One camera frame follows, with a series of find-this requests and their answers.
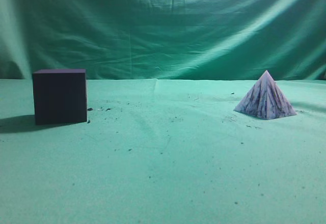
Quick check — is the marbled purple square pyramid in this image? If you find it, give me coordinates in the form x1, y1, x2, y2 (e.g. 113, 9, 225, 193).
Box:
234, 71, 297, 120

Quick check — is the dark purple cube block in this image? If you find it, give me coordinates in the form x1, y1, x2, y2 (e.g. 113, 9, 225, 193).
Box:
32, 69, 87, 125

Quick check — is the green backdrop cloth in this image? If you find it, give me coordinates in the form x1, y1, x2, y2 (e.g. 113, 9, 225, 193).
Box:
1, 0, 325, 80

